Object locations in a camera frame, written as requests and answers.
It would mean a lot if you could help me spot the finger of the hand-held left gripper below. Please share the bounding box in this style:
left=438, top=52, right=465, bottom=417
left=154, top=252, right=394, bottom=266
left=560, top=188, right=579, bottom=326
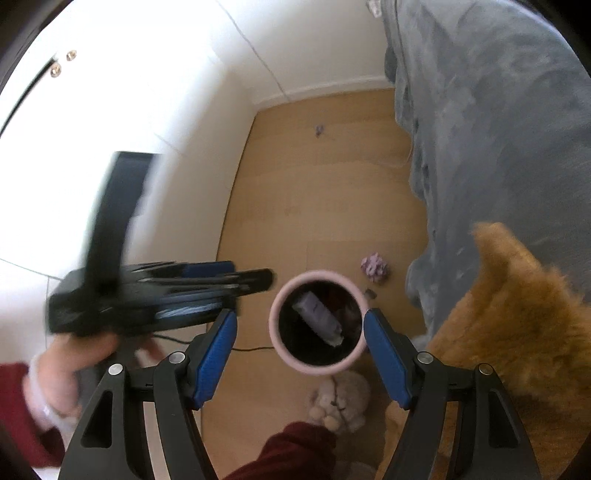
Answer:
left=133, top=260, right=236, bottom=282
left=151, top=268, right=276, bottom=301

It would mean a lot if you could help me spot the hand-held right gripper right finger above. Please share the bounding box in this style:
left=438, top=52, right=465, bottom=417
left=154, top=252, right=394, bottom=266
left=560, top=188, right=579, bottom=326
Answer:
left=362, top=308, right=543, bottom=480

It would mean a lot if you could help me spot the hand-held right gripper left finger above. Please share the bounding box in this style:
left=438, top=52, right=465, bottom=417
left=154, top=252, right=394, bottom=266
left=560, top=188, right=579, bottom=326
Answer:
left=58, top=308, right=238, bottom=480

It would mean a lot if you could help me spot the purple cardboard box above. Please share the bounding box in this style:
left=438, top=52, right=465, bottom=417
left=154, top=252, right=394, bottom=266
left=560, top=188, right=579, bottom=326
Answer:
left=295, top=292, right=345, bottom=347

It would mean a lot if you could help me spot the pink trash bin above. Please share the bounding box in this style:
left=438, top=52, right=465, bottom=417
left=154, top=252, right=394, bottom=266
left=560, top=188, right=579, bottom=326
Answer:
left=269, top=271, right=370, bottom=376

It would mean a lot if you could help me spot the purple wrapper ball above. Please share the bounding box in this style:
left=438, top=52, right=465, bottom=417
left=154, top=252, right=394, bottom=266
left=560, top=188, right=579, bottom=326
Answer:
left=360, top=251, right=391, bottom=282

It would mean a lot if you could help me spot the person's left forearm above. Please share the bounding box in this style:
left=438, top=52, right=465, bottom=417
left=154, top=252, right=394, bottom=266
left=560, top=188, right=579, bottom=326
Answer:
left=0, top=362, right=80, bottom=469

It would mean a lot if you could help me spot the person's left hand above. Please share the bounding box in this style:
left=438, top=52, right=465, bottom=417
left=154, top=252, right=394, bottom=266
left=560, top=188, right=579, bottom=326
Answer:
left=30, top=333, right=165, bottom=418

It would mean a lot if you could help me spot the beige plush slipper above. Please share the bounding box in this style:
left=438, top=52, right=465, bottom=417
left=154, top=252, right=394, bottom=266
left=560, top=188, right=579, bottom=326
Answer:
left=307, top=369, right=373, bottom=433

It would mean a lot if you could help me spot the dark red clothing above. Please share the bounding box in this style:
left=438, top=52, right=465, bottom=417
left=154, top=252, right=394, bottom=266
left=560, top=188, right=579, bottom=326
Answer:
left=225, top=420, right=339, bottom=480

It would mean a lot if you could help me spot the brown fleece blanket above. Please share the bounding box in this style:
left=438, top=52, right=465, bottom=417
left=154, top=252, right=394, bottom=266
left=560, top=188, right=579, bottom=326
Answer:
left=374, top=222, right=591, bottom=480

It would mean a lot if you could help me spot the white wardrobe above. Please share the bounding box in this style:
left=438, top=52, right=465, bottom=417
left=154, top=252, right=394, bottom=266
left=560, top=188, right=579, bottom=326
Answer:
left=0, top=14, right=257, bottom=370

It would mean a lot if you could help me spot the grey duvet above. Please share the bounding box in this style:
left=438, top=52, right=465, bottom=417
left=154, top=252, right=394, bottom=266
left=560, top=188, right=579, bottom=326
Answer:
left=381, top=0, right=591, bottom=334

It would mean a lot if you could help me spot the black cable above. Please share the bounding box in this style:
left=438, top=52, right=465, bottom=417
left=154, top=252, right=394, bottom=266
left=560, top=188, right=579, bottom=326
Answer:
left=152, top=335, right=279, bottom=354

